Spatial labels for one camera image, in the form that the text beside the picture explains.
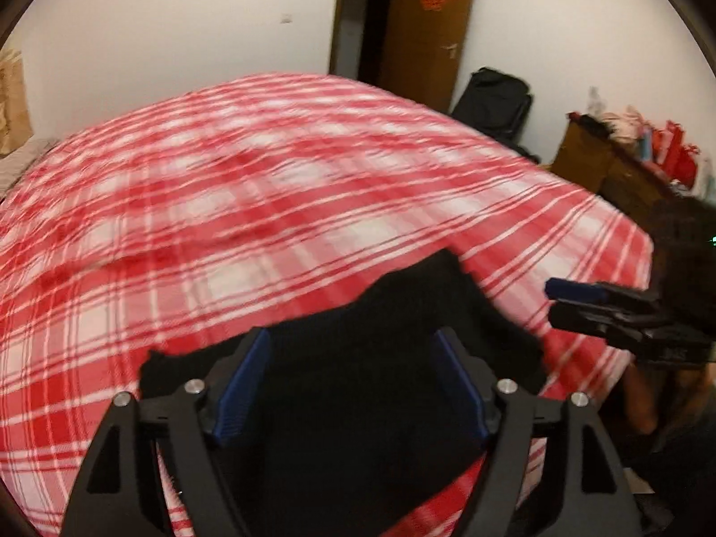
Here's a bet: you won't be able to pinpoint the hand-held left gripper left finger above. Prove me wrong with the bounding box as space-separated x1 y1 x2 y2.
59 327 273 537

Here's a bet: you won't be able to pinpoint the black bag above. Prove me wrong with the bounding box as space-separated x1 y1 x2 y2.
450 67 541 160

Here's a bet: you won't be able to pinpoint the beige patterned curtain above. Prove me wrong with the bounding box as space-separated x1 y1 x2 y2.
0 50 31 160

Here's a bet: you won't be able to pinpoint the black pants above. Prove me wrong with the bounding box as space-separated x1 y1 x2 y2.
139 249 549 537

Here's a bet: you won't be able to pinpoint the brown wooden cabinet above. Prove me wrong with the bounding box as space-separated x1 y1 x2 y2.
551 115 695 225

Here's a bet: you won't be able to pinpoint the person's right forearm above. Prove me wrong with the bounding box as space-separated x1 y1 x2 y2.
622 361 664 434

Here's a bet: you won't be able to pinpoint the red gift bags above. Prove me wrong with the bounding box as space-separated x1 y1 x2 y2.
643 120 703 191

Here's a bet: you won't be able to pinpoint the pink cloth pile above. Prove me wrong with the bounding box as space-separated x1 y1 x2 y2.
601 105 650 143

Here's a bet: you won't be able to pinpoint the dark wooden door frame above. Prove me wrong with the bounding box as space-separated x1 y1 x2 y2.
329 0 415 87

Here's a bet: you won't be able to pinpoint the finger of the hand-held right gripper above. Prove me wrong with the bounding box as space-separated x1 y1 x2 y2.
548 302 675 350
544 277 664 317

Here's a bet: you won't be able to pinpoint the grey pillow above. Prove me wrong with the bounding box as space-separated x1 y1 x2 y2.
0 137 57 199

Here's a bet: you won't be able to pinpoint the red plaid bed sheet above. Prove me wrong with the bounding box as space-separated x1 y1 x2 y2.
0 72 655 537

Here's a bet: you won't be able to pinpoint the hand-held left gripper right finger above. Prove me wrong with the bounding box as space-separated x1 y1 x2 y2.
432 327 641 537

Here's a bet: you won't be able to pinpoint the brown wooden door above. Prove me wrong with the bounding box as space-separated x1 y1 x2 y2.
380 0 477 114

